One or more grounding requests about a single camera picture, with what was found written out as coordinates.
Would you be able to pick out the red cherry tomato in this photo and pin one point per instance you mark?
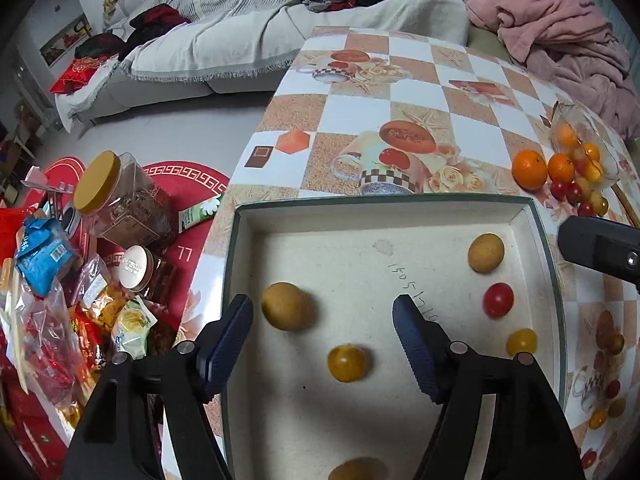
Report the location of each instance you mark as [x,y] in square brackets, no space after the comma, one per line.
[498,300]

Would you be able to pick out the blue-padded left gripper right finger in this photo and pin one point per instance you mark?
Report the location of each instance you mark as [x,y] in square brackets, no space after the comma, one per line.
[529,435]

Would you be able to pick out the yellow cherry tomato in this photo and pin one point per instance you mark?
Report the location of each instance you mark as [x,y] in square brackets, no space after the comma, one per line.
[523,340]

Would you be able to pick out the pink blanket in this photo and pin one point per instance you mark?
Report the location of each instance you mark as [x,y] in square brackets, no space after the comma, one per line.
[571,44]

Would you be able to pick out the white shallow tray box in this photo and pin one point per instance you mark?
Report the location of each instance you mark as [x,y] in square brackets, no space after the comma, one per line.
[284,415]

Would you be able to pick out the tan longan fruit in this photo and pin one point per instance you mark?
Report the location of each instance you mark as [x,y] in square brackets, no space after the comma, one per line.
[360,468]

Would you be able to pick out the checkered tablecloth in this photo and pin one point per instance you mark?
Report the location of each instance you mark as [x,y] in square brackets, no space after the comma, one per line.
[432,117]

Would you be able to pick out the white-lid small jar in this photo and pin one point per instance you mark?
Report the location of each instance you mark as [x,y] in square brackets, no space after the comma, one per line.
[137,268]

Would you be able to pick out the olive longan fruit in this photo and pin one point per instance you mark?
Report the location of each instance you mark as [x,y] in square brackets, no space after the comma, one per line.
[486,253]

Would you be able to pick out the clear glass fruit bowl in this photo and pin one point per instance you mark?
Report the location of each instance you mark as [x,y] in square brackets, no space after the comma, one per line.
[574,133]

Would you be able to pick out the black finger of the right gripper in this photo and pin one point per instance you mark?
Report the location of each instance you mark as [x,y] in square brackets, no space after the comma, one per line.
[601,245]

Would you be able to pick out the blue snack packet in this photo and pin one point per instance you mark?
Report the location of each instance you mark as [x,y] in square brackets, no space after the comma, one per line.
[45,254]

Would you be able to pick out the brown longan fruit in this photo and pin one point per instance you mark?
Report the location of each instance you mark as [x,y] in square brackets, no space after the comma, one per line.
[287,307]

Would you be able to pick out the white covered sofa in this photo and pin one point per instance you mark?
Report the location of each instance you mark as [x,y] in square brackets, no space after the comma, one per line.
[231,46]

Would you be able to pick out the amber cherry tomato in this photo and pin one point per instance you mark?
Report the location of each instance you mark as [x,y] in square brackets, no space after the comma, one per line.
[348,363]

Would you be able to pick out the yellow-lid plastic jar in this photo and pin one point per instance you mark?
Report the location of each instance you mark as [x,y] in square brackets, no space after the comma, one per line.
[121,203]

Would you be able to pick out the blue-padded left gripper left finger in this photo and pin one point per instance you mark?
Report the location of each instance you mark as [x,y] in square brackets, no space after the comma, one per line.
[115,436]

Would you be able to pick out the large orange mandarin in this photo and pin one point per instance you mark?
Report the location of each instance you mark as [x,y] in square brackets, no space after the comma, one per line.
[529,170]

